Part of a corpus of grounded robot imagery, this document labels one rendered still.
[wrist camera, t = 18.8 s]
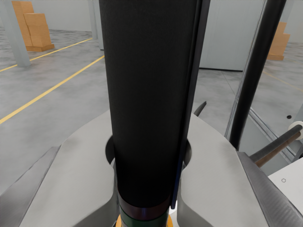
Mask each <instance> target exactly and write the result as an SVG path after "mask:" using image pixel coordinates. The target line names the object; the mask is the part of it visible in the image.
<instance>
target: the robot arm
mask: <svg viewBox="0 0 303 227"><path fill-rule="evenodd" d="M114 158H115V153H114V144H113V135H112V126H111V117H110V109H109V110H107V111H106V112H104V113H103V114H101V115H99V116H98V117H96V118H94V119H93V120H91V121H89V122H88V123H86V124H85V125H83V126H82V127H80V128H79V129H78V130H76V131H75V132H74V133H73V134H72V135H70V136H69V137H68V138H67V139H66V140H65V141H64V142H63V143H62V144H61V145H60V146H53V147H51V148H50V149H49V150H48V151H47V152H46V153H45V154H43V155H42V156H41V157H40V158H39V159H38V160H37V161H36V162H35V163H34V164H33V165H32V166H31V167H30V168H29V169H28V170H27V171H26V172H25V173H24V174H23V175H22V176H21V177H20V178H18V179H17V180H16V181H15V182H14V183H13V184H12V185H11V186H10V187H9V188H8V189H7V190H6V191H5V192H4V193H3V194H1V195H0V227H112V226H113V224H114V223H115V221H116V213H117V192H116V184H115V172H114V169H113V168H112V167H111V165H110V164H111V162H112V160H113V159H114ZM183 161H184V163H185V165H186V168H185V169H184V170H183V171H182V173H181V179H180V185H179V192H178V198H177V223H178V225H179V227H303V215H302V214H301V213H300V212H299V210H298V209H297V208H296V207H295V206H294V205H293V204H292V203H291V201H290V200H289V199H288V198H287V197H286V196H285V195H284V194H283V193H282V192H281V191H280V189H279V188H278V187H277V186H276V185H275V184H274V183H273V182H272V181H271V180H270V179H269V178H268V176H267V175H266V174H265V173H264V172H263V171H262V170H261V169H260V168H259V167H258V166H257V165H256V164H255V163H254V162H253V161H252V160H251V158H250V157H249V156H248V155H247V154H246V153H245V152H238V151H237V150H236V149H235V148H234V147H233V145H232V144H231V143H230V142H229V141H228V140H227V139H226V138H225V137H223V136H222V135H221V134H220V133H219V132H218V131H217V130H216V129H214V128H213V127H211V126H210V125H208V124H207V123H206V122H204V121H203V120H201V119H200V118H199V117H197V116H196V115H194V114H193V113H191V118H190V124H189V129H188V136H187V142H186V147H185V153H184V160H183Z"/></svg>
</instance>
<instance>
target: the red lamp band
mask: <svg viewBox="0 0 303 227"><path fill-rule="evenodd" d="M117 188H118V187H117ZM172 189H173V188H172ZM171 196H172V190H171V193H170V194H169V196H168V197H167V198H166V199H165V200H164V201H163V202H162V203H160V204H158V205H155V206H152V207H138V206H134V205H132V204H130V203H128V202H127V201H126V200H124V198H123V197H122V196H121V195H120V193H119V190H118V197H119V203H120V206H121V208H122V209H123V211H124V212H125V213H127V214H128V215H129V216H131V217H133V218H136V219H141V220H148V219H153V218H156V217H158V216H160V215H162V214H163V213H164V212H165V211H166V210H167V208H168V207H169V205H170V202H171Z"/></svg>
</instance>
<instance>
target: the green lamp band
mask: <svg viewBox="0 0 303 227"><path fill-rule="evenodd" d="M119 209H120V215H121V217H122V219H123V221H124V222H125V224H126V225H127V226H129V227H160V226H161V225H163V223H164V222H165V221H166V220H167V218H168V215H169V211H170V205H169V207H168V209H167V210H166V211H165V212H164V213H163V214H162V215H161V216H160V217H158V218H156V219H153V220H149V221H140V220H136V219H134V218H131V217H130V216H128V215H127V214H126V213H125V212H124V211H123V210H122V208H121V206H120V203H119Z"/></svg>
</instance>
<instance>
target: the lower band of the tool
mask: <svg viewBox="0 0 303 227"><path fill-rule="evenodd" d="M116 227H121V218H120V215H119V217H118V219H117V222H116ZM168 227H173V223H172V219H171V217H170V215H169V219H168Z"/></svg>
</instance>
